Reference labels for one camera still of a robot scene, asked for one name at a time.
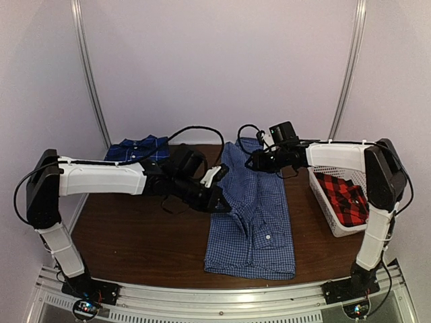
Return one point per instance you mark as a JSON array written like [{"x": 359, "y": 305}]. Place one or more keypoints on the dark blue plaid folded shirt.
[{"x": 155, "y": 148}]

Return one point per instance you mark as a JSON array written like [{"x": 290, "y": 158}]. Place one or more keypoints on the white plastic basket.
[{"x": 358, "y": 178}]

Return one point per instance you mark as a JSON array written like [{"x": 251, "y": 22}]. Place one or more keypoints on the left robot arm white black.
[{"x": 55, "y": 176}]

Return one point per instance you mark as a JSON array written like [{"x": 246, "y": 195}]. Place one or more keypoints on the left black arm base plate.
[{"x": 95, "y": 290}]

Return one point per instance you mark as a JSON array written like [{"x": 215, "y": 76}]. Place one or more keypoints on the red black plaid shirt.
[{"x": 346, "y": 199}]

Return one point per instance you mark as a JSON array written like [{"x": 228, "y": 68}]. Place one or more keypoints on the circuit board with leds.
[
  {"x": 357, "y": 310},
  {"x": 84, "y": 309}
]

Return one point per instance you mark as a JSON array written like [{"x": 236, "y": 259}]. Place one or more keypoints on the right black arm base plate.
[{"x": 343, "y": 290}]

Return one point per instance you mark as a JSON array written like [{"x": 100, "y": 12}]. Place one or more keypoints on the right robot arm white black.
[{"x": 375, "y": 165}]

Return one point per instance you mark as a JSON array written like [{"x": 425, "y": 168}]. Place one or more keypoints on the blue small-check long sleeve shirt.
[{"x": 254, "y": 240}]

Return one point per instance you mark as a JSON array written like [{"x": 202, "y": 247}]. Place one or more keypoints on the left circuit board with leds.
[{"x": 84, "y": 309}]

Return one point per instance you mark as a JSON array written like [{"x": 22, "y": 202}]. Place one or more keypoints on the right circuit board with leds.
[{"x": 357, "y": 310}]

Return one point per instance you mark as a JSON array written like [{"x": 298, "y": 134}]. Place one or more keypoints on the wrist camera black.
[
  {"x": 284, "y": 133},
  {"x": 186, "y": 160}
]

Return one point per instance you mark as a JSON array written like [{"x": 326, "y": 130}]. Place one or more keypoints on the left aluminium frame post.
[{"x": 80, "y": 32}]

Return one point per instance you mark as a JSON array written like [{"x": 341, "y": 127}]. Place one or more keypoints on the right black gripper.
[{"x": 259, "y": 162}]

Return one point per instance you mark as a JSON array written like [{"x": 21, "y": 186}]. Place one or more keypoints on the front aluminium rail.
[{"x": 291, "y": 303}]

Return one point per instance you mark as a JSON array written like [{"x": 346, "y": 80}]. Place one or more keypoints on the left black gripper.
[{"x": 215, "y": 195}]

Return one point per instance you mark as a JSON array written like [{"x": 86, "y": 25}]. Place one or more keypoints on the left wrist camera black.
[{"x": 186, "y": 160}]

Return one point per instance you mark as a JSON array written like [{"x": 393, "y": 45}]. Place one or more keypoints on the aluminium frame post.
[
  {"x": 80, "y": 32},
  {"x": 352, "y": 60}
]

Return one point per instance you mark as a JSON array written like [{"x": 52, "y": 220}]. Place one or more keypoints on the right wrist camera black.
[{"x": 284, "y": 133}]

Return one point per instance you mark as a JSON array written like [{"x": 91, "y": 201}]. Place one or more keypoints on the right aluminium frame post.
[{"x": 352, "y": 60}]

